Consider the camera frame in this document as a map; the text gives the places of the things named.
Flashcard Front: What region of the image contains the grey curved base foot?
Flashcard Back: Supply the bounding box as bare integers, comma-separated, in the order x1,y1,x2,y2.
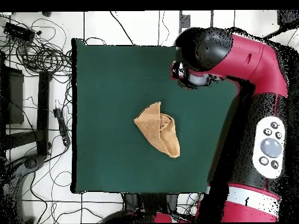
0,153,46,223

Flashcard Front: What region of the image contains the black electronics box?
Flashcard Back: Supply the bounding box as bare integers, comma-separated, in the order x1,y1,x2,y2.
3,21,36,43

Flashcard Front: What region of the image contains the tan terry towel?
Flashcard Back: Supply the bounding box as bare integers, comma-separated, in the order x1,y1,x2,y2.
133,101,181,159

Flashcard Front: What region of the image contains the dark tripod rod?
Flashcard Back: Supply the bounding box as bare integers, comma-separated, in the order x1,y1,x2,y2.
262,9,299,40

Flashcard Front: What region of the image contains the dark flat box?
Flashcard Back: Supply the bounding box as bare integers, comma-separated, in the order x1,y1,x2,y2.
0,66,25,125

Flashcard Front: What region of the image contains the dark green table cloth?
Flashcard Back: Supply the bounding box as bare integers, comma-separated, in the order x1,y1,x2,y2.
71,38,241,195

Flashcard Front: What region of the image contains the black upright bar stand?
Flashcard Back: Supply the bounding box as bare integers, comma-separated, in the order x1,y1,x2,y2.
36,71,53,157

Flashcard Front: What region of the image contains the black power strip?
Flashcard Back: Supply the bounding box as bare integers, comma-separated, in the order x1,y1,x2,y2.
53,107,71,147

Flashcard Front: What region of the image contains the tangle of black cables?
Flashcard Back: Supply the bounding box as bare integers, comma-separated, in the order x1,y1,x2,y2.
0,13,73,78

